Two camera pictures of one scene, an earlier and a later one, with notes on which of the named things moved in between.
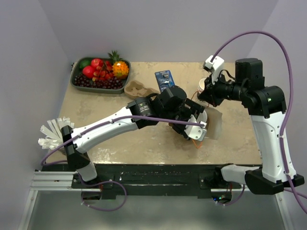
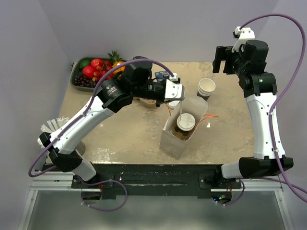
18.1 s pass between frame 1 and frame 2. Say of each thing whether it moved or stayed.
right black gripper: moved
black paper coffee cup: moved
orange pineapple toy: stayed
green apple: stayed
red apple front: stayed
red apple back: stayed
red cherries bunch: stayed
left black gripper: moved
